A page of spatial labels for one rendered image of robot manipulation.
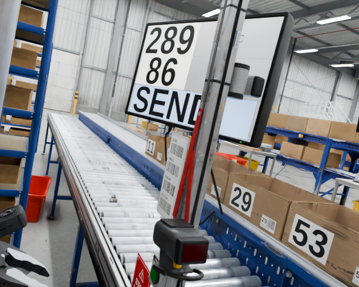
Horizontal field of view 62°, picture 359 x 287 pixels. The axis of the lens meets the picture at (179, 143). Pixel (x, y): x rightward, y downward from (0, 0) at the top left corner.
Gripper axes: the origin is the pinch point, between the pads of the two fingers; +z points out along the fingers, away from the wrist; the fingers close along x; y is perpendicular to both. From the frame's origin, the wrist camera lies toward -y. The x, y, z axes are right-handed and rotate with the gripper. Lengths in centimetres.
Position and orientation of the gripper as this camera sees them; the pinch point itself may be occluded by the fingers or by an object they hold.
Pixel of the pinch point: (47, 279)
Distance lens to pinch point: 62.7
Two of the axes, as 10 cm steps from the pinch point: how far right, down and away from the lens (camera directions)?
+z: 6.4, 5.9, 5.0
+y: -6.2, 7.7, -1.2
